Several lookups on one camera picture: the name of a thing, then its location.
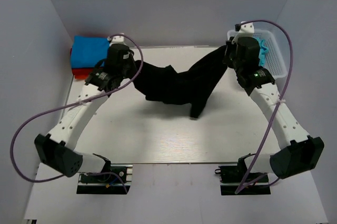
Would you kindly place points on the folded orange t shirt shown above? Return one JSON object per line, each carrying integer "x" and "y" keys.
{"x": 81, "y": 73}

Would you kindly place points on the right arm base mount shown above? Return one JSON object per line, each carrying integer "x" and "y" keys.
{"x": 230, "y": 180}

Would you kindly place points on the folded red t shirt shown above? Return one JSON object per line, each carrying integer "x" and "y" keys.
{"x": 72, "y": 62}

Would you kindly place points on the white plastic basket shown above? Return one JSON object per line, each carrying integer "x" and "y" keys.
{"x": 273, "y": 58}

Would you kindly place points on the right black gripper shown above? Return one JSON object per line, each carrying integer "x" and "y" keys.
{"x": 230, "y": 47}

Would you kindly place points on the folded blue t shirt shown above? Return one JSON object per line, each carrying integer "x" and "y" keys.
{"x": 87, "y": 51}

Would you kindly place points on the crumpled light blue t shirt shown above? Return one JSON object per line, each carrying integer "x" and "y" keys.
{"x": 263, "y": 51}

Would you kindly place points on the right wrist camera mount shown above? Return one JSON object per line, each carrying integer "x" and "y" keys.
{"x": 243, "y": 29}

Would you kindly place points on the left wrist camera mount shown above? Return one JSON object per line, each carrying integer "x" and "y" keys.
{"x": 118, "y": 39}

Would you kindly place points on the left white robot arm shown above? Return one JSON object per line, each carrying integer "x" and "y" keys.
{"x": 57, "y": 148}

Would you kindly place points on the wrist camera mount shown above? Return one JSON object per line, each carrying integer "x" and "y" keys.
{"x": 243, "y": 29}
{"x": 118, "y": 39}

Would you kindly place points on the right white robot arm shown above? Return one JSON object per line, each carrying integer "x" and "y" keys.
{"x": 299, "y": 152}

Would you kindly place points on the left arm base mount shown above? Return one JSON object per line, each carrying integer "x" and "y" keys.
{"x": 116, "y": 181}

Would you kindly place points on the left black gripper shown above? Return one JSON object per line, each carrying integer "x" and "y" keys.
{"x": 134, "y": 68}

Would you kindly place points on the black t shirt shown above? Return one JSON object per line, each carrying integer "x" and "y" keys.
{"x": 193, "y": 86}

